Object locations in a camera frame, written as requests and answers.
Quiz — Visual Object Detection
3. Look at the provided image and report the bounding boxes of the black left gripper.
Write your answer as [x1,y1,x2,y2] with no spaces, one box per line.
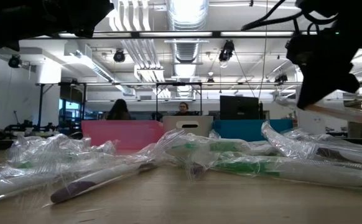
[59,0,115,39]

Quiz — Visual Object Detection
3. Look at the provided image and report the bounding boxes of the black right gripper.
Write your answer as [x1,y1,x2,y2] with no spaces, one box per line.
[285,27,362,111]

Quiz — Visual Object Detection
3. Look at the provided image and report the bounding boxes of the white pillar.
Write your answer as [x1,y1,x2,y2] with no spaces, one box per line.
[295,83,327,135]

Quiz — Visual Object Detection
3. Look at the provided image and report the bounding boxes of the black ceiling spotlight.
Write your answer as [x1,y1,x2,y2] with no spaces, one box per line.
[274,73,289,84]
[113,49,126,63]
[8,54,22,68]
[218,39,235,62]

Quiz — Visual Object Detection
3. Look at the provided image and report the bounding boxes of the black overhead crossbar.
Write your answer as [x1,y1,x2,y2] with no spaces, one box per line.
[19,30,362,39]

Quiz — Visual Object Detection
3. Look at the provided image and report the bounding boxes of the black background monitor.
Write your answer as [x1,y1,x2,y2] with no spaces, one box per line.
[220,95,261,121]

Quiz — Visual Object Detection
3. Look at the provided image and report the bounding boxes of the teal plastic bin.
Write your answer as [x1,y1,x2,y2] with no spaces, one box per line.
[212,119,294,142]

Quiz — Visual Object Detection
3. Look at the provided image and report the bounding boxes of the person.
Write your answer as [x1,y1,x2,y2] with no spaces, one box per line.
[174,101,197,116]
[106,98,132,121]

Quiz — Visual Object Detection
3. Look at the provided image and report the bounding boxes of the pink plastic bin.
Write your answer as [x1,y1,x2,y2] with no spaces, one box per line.
[81,120,166,151]

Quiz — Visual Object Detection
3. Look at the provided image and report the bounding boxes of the black background bench equipment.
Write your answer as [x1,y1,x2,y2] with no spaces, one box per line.
[3,119,57,133]

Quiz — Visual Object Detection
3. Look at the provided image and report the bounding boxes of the white plastic bin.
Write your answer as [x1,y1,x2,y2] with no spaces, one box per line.
[162,115,215,138]

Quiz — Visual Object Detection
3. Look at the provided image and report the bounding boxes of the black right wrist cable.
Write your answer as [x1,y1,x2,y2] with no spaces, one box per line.
[241,0,320,32]

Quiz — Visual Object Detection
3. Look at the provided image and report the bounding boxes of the black background rig frame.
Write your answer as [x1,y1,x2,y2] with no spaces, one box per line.
[36,81,203,125]

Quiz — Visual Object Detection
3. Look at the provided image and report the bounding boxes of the silver ventilation duct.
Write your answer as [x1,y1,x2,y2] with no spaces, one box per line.
[167,0,210,65]

